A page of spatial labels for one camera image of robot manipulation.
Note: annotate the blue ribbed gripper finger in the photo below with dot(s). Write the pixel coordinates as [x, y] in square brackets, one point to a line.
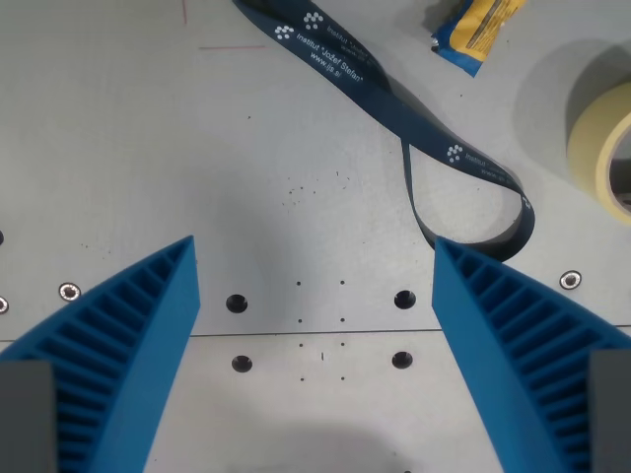
[133, 345]
[517, 355]

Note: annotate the silver socket head screw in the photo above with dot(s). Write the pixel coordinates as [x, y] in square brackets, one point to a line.
[69, 291]
[570, 280]
[2, 305]

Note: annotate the beige masking tape roll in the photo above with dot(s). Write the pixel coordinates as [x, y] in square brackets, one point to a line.
[594, 143]

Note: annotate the yellow blue snack wrapper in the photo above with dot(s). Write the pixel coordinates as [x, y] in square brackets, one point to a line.
[473, 29]

